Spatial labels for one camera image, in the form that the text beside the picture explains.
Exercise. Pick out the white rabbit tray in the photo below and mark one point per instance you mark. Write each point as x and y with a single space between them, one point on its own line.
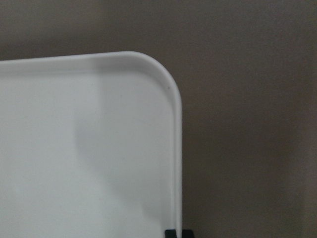
90 147

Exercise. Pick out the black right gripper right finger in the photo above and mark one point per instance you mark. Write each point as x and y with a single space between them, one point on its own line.
187 233

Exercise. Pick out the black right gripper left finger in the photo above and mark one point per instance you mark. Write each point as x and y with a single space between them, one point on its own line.
170 233

